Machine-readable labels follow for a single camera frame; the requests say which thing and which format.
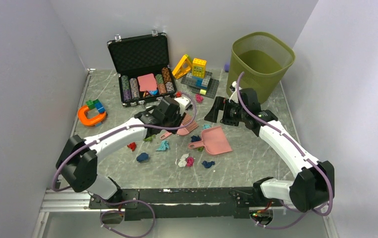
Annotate pink plastic dustpan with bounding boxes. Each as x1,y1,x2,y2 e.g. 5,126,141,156
188,126,233,155

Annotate purple cable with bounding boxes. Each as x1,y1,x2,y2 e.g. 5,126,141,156
51,92,197,238
236,71,335,230

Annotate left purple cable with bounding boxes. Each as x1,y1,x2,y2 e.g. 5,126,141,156
51,92,197,238

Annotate teal paper scrap centre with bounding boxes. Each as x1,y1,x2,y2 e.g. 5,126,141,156
156,140,170,151

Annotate navy paper scrap front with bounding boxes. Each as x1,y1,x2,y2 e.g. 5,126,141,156
201,161,215,169

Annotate blue paper scrap left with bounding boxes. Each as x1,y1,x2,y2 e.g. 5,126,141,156
136,152,150,163

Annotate olive green mesh wastebasket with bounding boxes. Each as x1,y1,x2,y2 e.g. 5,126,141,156
226,32,296,104

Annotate yellow toy brick window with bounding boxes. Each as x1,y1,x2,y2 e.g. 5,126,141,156
192,58,207,78

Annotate grey brick base plate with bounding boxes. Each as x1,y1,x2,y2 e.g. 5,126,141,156
181,71,219,99

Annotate orange yellow triangle toy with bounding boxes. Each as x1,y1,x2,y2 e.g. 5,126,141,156
172,54,192,79

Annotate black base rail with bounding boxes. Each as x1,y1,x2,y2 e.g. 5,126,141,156
88,187,285,221

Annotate green blue toy bricks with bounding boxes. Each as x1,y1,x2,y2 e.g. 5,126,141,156
86,99,105,113

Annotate aluminium frame rail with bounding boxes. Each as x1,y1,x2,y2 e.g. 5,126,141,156
31,187,93,238

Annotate white paper scrap front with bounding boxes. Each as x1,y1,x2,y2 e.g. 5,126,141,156
175,153,189,168

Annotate navy paper scrap by dustpan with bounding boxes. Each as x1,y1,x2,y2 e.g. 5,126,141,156
191,135,201,142

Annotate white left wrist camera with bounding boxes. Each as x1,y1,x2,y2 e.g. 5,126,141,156
174,96,192,115

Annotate black poker chip case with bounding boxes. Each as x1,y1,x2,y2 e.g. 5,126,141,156
107,30,177,108

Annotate pink hand brush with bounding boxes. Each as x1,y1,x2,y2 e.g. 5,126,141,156
176,114,199,136

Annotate orange curved toy piece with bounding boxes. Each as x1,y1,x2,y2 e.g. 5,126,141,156
77,105,107,126

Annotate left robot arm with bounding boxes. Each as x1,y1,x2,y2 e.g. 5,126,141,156
54,96,191,208

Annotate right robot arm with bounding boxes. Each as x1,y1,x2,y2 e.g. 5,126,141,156
204,88,335,213

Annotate red paper scrap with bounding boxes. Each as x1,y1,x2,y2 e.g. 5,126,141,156
127,142,137,152

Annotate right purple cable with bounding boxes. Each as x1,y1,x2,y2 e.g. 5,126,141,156
236,71,335,230

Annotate magenta paper scrap near brush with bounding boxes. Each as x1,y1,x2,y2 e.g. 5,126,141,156
195,94,203,103

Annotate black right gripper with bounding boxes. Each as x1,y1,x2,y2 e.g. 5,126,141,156
204,96,247,126

